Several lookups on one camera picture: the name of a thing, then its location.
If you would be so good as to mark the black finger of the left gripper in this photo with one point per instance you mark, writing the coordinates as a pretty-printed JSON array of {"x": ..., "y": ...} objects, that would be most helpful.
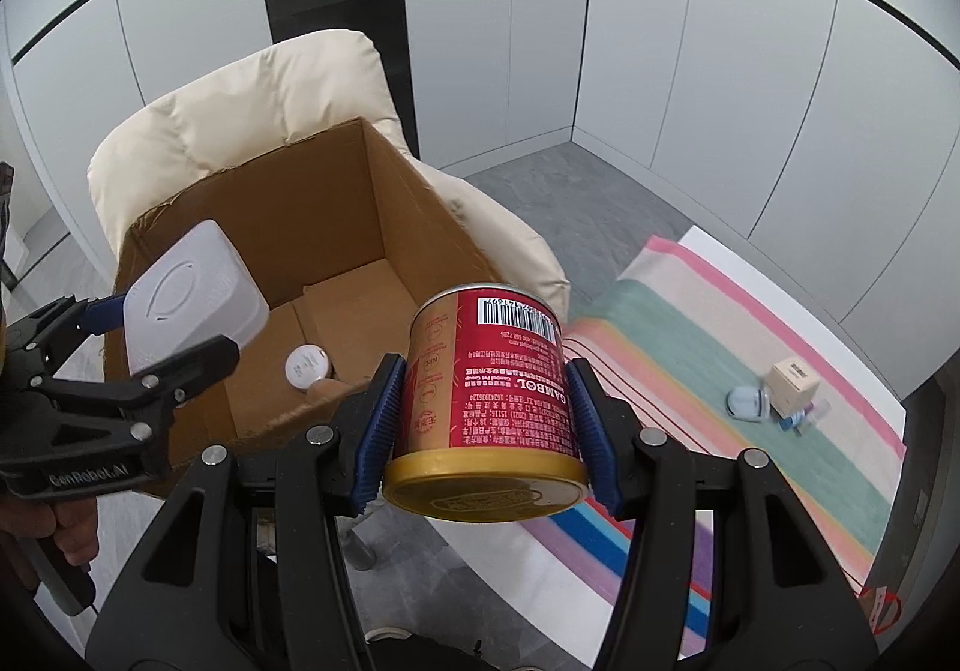
[{"x": 188, "y": 373}]

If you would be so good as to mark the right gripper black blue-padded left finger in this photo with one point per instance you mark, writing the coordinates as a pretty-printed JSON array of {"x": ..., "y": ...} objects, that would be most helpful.
[{"x": 242, "y": 567}]

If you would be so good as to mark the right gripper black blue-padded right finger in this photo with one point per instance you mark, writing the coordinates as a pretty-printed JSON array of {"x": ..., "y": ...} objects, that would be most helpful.
[{"x": 779, "y": 599}]

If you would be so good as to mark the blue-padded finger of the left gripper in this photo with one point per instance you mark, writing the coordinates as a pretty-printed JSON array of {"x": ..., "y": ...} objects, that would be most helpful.
[{"x": 103, "y": 315}]

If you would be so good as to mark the clear plastic square container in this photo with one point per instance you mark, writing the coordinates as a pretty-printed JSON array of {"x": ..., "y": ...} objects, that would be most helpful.
[{"x": 200, "y": 288}]

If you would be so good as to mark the white round compact case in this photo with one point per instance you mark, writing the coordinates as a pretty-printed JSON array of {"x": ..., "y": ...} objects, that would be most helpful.
[{"x": 306, "y": 365}]

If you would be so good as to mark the red can yellow lid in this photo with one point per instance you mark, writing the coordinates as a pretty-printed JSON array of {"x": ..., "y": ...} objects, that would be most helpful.
[{"x": 486, "y": 433}]

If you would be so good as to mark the beige oval powder puff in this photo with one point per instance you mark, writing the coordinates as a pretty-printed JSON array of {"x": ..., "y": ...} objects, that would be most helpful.
[{"x": 330, "y": 390}]

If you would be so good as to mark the person's left hand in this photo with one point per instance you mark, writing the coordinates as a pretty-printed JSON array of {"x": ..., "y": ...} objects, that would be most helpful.
[{"x": 73, "y": 526}]

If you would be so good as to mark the blue clear small bottle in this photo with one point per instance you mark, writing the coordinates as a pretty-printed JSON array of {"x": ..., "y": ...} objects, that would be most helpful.
[{"x": 805, "y": 418}]

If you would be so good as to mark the red gift bag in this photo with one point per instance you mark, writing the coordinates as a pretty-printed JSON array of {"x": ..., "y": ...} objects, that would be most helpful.
[{"x": 882, "y": 608}]

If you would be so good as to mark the light blue small case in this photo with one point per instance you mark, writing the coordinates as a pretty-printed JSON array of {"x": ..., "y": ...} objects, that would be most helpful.
[{"x": 748, "y": 404}]

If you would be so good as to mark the brown cardboard box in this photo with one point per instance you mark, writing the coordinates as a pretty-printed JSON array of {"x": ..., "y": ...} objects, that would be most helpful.
[{"x": 345, "y": 241}]

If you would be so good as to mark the beige small carton box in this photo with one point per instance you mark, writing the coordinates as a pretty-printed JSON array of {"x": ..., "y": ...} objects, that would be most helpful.
[{"x": 791, "y": 385}]

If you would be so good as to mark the striped colourful cloth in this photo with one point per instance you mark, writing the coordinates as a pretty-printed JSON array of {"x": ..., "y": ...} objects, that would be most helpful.
[{"x": 705, "y": 347}]

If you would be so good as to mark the cream padded chair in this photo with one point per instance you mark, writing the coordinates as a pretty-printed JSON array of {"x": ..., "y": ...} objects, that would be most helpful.
[{"x": 282, "y": 94}]

